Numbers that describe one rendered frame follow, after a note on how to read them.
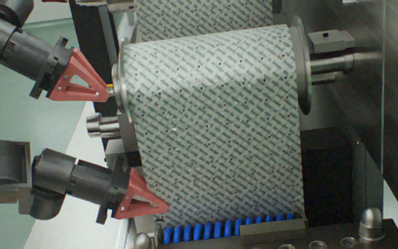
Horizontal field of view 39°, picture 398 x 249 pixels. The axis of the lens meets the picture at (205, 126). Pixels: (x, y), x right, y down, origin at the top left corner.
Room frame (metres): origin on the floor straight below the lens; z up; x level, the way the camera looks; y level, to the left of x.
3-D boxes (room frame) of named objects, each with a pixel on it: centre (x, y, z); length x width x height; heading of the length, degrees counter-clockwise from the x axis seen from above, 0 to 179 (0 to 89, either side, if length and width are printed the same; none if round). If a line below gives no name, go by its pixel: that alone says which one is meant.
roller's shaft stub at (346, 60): (0.77, -0.19, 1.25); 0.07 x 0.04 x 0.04; 88
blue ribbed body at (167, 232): (0.70, -0.02, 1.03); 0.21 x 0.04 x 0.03; 88
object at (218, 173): (0.72, -0.02, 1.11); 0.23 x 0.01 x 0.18; 88
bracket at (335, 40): (0.77, -0.20, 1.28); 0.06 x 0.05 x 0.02; 88
